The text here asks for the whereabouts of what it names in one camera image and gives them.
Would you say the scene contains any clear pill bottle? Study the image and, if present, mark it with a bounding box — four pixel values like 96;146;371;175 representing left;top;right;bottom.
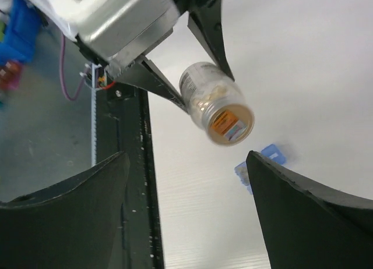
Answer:
179;62;249;134

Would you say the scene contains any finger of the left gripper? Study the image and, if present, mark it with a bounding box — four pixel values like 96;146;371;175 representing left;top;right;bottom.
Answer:
188;0;234;79
116;55;188;113

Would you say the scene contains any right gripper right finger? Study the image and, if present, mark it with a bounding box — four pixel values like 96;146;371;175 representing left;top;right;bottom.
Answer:
251;163;372;268

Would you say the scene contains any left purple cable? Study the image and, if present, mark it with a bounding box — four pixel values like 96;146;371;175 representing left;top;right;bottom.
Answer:
59;33;88;101

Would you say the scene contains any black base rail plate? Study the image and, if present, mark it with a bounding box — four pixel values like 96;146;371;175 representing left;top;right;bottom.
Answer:
95;83;165;268

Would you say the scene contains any blue pill organizer box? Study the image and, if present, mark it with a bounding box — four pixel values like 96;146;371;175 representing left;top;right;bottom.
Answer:
234;143;291;194

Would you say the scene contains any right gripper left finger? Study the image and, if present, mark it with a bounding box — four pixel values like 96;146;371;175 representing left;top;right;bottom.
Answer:
1;152;129;268

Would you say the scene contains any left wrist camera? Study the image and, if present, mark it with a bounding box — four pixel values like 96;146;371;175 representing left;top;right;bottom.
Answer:
28;0;180;78

